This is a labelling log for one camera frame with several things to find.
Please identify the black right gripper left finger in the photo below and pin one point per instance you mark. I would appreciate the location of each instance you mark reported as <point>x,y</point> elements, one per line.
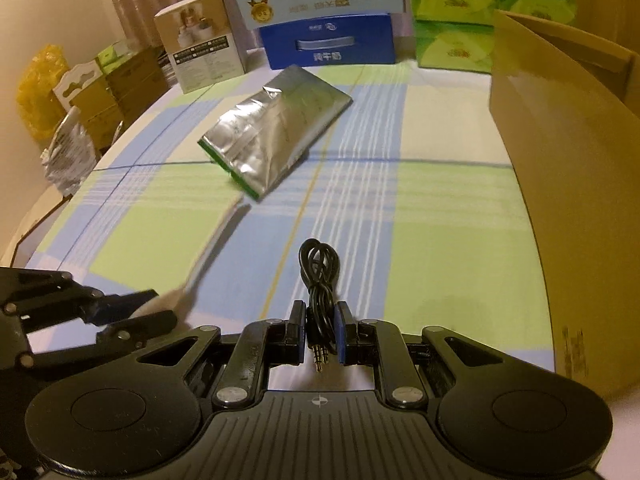
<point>260,346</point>

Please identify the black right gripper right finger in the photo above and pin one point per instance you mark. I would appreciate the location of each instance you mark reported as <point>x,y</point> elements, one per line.
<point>381,346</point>

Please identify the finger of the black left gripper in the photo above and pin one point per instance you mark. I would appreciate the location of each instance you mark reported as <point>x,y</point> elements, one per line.
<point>126,336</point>
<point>120,304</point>

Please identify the silver green foil pouch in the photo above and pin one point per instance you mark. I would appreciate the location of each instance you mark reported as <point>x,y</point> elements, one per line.
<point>263,137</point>

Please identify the silver crumpled bag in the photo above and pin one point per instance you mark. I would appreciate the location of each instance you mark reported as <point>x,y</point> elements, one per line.
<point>70,157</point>

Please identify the checkered tablecloth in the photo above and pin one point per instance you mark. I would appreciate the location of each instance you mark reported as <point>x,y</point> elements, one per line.
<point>412,186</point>

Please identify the yellow plastic bag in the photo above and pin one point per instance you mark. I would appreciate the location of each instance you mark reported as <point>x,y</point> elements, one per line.
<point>39,108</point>

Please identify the brown cardboard box stack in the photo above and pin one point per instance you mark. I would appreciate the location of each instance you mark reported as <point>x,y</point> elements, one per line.
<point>113,101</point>

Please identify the white humidifier product box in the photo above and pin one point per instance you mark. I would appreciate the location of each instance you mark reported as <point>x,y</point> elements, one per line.
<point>203,41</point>

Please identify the green tissue pack bundle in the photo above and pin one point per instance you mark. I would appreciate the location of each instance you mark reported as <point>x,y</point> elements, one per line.
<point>459,34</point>

